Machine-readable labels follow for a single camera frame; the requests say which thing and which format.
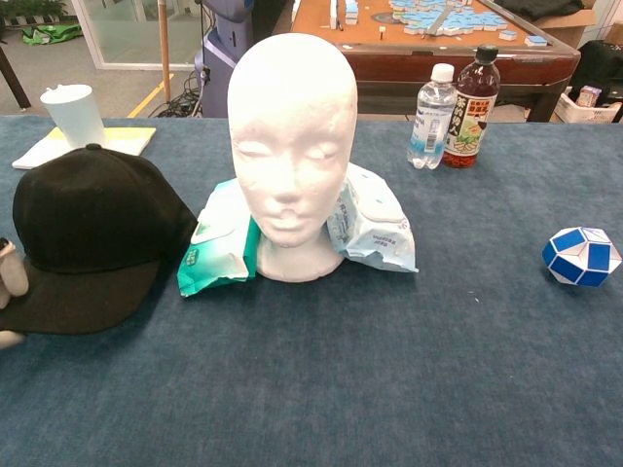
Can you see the white foam mannequin head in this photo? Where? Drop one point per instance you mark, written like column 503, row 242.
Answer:
column 292, row 121

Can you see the light blue wet wipes pack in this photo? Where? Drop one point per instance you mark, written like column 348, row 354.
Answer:
column 375, row 228

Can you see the white plastic basket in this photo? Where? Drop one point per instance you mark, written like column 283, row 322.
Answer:
column 591, row 114

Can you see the brown mahjong table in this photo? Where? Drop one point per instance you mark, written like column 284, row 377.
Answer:
column 399, row 68

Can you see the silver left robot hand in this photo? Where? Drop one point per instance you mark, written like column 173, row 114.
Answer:
column 12, row 277

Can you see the dark table leg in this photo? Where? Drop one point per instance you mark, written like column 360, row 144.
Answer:
column 12, row 78

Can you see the black baseball cap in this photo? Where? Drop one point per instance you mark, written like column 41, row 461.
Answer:
column 97, row 219

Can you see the green wet wipes pack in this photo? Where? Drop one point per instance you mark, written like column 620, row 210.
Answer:
column 214, row 253

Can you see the white yellow square pad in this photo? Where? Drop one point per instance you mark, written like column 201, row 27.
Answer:
column 129, row 138

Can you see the wooden pole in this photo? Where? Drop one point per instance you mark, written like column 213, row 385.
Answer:
column 165, row 48

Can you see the dark tea bottle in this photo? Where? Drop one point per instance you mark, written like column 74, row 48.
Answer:
column 472, row 121

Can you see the black bag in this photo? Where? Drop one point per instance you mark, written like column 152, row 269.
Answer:
column 603, row 63

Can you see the blue table cloth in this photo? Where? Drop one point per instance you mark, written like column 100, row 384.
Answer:
column 340, row 389

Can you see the small drink carton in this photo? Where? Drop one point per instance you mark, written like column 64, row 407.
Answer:
column 588, row 96

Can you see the white paper cup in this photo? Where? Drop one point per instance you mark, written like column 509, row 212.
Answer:
column 75, row 117

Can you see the clear water bottle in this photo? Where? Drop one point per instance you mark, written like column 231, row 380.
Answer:
column 430, row 126

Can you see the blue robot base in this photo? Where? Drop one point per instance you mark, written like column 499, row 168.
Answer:
column 219, row 63

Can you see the black cloth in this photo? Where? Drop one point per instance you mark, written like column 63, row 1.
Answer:
column 540, row 9

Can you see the blue white snake cube toy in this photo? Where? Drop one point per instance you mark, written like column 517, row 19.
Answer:
column 584, row 258

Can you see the green bag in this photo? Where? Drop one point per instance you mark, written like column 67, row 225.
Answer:
column 51, row 35

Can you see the blue mahjong tile heap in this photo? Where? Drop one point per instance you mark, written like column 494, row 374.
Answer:
column 457, row 19

